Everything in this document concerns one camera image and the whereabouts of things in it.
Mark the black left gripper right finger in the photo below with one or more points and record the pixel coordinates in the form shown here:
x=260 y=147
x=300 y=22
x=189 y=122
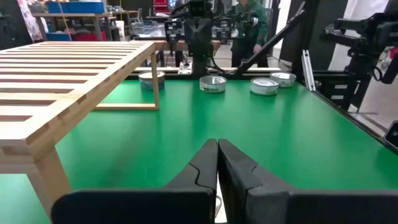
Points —
x=311 y=208

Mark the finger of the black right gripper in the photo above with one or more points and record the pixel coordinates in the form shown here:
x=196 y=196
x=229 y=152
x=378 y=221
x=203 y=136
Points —
x=206 y=37
x=191 y=37

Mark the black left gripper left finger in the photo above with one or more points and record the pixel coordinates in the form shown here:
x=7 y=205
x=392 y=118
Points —
x=140 y=208

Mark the silver-lid green-white label can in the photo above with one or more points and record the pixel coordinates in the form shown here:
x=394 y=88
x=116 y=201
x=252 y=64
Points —
x=212 y=85
x=264 y=87
x=284 y=79

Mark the gold-lid red-blue label can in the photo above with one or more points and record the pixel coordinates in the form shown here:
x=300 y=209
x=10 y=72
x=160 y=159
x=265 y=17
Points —
x=144 y=81

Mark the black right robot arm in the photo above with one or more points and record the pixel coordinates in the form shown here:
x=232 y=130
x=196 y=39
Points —
x=199 y=67

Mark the wooden slatted shelf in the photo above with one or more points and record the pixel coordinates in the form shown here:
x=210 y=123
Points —
x=46 y=77

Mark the wooden workbench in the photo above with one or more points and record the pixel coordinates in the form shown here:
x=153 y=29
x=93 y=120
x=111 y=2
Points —
x=164 y=45
x=77 y=15

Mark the person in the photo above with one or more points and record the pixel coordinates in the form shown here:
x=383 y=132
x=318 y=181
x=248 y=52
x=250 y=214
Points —
x=248 y=28

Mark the red crate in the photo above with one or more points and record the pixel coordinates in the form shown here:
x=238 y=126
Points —
x=90 y=36

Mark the green table mat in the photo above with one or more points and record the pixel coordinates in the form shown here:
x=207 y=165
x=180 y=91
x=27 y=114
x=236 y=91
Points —
x=248 y=130

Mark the large blue storage bin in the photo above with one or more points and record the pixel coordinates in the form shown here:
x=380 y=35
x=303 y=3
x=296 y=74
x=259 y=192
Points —
x=77 y=7

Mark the silver aluminium bar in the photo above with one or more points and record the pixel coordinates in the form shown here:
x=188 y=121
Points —
x=308 y=71

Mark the small blue storage bin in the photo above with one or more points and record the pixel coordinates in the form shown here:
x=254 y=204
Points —
x=59 y=36

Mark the floral patterned cloth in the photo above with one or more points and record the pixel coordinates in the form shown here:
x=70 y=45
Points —
x=29 y=21

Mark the black equipment rig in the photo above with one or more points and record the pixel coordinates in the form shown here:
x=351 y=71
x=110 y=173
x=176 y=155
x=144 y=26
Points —
x=367 y=34

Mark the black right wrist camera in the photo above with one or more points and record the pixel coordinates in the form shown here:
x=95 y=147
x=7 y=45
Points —
x=200 y=8

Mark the black table-level camera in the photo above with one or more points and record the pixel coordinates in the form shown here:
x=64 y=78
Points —
x=392 y=135

